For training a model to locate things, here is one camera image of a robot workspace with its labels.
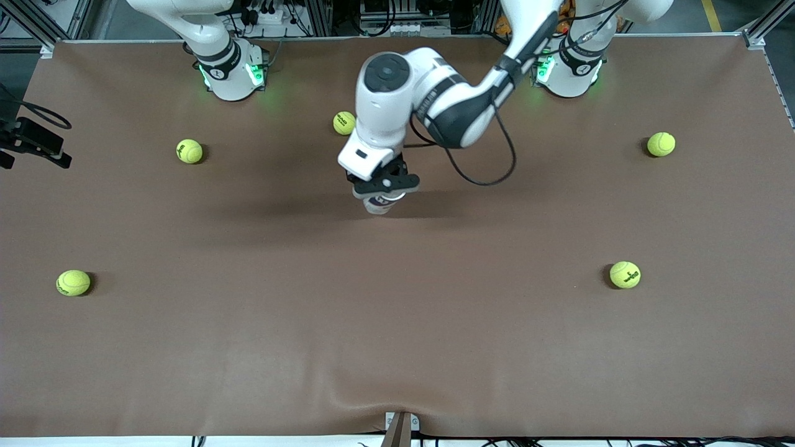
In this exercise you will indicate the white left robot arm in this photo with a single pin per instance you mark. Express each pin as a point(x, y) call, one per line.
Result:
point(397, 99)

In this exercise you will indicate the white power strip with plugs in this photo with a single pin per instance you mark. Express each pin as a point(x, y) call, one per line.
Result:
point(267, 17)

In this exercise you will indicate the white blue tennis ball can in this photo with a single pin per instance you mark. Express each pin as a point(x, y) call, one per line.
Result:
point(382, 205)

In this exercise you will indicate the bag of orange balls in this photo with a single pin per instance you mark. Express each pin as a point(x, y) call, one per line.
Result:
point(502, 25)

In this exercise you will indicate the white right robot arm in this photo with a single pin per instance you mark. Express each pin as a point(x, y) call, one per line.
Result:
point(227, 68)

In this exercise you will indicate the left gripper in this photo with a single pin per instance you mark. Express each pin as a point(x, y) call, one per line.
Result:
point(397, 167)

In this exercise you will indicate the brown table cover mat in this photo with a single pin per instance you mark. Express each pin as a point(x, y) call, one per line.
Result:
point(397, 310)

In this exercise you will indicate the yellow tennis ball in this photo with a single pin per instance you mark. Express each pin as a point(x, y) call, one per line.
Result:
point(189, 151)
point(625, 274)
point(343, 123)
point(73, 282)
point(661, 144)

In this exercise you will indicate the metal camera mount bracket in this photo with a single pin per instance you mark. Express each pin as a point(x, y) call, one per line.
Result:
point(400, 428)

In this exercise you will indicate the long white power strip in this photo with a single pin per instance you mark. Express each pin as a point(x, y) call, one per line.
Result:
point(404, 29)

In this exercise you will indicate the aluminium frame profile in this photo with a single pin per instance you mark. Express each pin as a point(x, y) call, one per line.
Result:
point(34, 28)
point(767, 28)

